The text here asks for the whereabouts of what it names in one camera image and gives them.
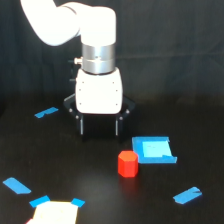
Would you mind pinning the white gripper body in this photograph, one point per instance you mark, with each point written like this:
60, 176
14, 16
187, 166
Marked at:
99, 94

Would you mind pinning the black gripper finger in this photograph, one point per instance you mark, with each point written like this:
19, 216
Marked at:
118, 126
80, 125

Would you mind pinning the red hexagonal block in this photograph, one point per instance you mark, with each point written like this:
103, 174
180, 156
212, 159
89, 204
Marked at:
128, 164

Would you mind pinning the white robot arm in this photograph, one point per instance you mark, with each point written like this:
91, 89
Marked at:
95, 25

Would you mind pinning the blue tape strip back left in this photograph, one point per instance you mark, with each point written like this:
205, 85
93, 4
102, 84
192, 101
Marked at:
46, 112

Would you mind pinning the blue tape strip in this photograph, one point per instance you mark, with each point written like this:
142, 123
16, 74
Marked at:
187, 195
46, 112
16, 186

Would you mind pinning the blue taped square marker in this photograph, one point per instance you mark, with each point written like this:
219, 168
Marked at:
153, 150

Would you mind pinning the blue tape on card right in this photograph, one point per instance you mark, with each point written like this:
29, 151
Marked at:
78, 202

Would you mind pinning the blue tape on card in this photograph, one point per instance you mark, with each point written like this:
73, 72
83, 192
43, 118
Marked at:
78, 202
39, 201

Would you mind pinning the blue tape on card left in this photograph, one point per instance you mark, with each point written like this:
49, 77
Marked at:
39, 201

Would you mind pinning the blue tape strip front left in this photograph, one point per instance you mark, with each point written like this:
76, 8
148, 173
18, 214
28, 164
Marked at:
16, 186

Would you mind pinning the cream paper card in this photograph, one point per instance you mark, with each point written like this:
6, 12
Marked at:
53, 212

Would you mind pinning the blue tape strip front right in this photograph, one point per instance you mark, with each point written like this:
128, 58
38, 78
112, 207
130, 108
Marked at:
187, 195

